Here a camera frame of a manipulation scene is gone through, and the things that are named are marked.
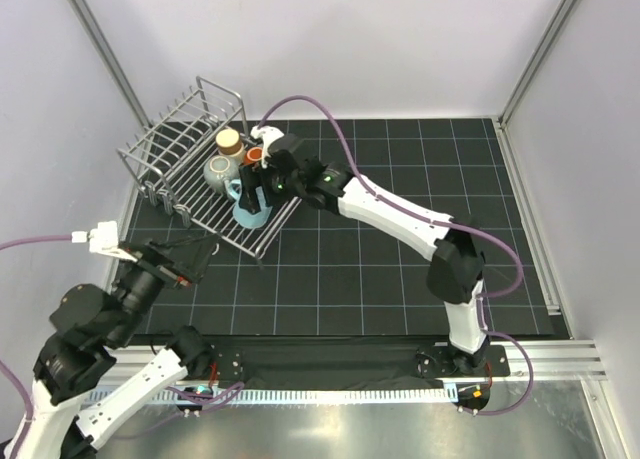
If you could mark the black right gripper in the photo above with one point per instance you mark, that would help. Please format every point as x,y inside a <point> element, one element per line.
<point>252,177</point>

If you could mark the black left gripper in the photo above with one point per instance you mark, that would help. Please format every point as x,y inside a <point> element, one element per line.
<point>187,261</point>

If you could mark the orange glazed ceramic mug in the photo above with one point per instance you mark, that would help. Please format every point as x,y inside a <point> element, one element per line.
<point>253,157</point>

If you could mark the grey ceramic mug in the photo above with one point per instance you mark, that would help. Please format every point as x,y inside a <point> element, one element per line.
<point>218,170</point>

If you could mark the cream cup with cork band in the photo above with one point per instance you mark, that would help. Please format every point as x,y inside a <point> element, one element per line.
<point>229,142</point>

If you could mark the light blue cup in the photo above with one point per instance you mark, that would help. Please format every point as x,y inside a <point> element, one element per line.
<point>251,209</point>

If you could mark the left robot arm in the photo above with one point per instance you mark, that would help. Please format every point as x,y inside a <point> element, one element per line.
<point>89,324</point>

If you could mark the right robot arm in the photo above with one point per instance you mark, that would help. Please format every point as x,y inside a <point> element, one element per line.
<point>455,274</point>

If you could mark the grey metal dish rack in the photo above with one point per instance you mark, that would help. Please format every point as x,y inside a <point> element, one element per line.
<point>167,160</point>

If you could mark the black grid mat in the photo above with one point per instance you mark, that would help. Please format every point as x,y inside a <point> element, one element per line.
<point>326,275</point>

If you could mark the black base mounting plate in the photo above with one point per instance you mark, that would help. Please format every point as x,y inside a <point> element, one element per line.
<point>348,363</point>

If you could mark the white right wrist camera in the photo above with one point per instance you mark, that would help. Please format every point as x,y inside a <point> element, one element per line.
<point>267,135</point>

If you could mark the aluminium frame post left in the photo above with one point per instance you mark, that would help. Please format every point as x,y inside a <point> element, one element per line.
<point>104,50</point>

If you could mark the aluminium frame post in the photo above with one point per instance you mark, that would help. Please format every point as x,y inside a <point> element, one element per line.
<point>541,52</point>
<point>104,50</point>

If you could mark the white slotted cable duct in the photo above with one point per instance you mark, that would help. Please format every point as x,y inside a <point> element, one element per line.
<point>250,397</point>

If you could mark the aluminium frame post right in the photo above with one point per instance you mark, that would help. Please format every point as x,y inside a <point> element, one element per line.
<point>541,52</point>

